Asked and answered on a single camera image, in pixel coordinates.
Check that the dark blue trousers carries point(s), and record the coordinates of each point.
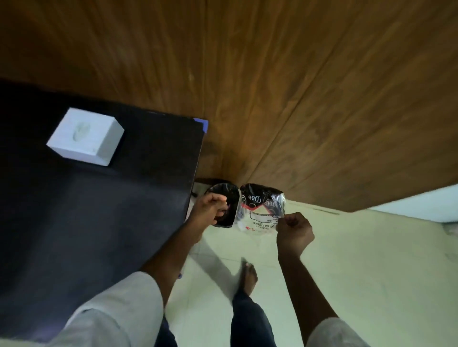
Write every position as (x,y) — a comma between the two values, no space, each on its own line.
(248,321)

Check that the person's right forearm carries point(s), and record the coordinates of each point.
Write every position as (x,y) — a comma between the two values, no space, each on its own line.
(304,289)

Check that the person's right fingers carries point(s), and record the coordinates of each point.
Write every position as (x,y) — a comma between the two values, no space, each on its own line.
(288,221)

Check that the person's left hand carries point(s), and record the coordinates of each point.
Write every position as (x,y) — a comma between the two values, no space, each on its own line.
(204,211)

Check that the person's right hand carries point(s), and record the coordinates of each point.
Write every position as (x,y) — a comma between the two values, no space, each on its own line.
(295,236)

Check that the person's left fingers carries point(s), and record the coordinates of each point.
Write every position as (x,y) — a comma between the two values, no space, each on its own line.
(219,207)

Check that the white shirt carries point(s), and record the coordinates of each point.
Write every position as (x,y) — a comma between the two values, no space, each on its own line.
(114,314)

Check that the black clear plastic packet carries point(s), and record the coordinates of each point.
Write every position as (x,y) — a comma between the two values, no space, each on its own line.
(259,207)

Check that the blue tape piece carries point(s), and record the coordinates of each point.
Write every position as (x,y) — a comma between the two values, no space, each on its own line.
(202,124)

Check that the person's bare foot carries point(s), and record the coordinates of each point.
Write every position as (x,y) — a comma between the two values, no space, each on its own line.
(247,279)

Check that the person's left forearm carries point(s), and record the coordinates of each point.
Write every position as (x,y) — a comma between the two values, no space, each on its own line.
(171,253)

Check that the white square box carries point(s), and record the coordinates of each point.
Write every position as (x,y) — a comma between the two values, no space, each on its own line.
(86,136)

